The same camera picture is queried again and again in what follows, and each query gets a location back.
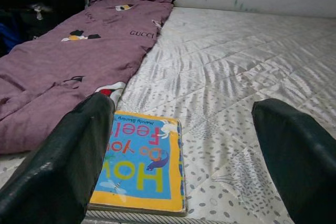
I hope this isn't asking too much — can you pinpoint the blue yellow-bordered children's book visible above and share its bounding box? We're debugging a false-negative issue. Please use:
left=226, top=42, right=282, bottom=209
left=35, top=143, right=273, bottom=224
left=87, top=110, right=188, bottom=218

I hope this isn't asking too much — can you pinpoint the blue fabric item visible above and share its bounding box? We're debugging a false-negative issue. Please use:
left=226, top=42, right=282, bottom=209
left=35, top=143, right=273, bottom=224
left=0, top=22, right=23, bottom=54

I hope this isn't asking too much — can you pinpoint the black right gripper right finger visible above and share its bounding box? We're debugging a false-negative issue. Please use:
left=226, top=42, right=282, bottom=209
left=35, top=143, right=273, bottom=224
left=251, top=98, right=336, bottom=224

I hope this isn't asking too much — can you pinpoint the purple cartoon print blanket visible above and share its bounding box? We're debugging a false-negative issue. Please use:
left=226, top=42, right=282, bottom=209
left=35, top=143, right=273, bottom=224
left=0, top=0, right=176, bottom=155

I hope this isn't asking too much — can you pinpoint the white quilted patterned mattress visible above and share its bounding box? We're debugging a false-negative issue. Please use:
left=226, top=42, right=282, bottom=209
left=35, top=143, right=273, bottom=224
left=0, top=6, right=336, bottom=224

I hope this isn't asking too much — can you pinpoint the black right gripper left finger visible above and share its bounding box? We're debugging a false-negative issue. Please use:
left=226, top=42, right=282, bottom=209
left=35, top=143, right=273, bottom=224
left=0, top=92, right=116, bottom=224

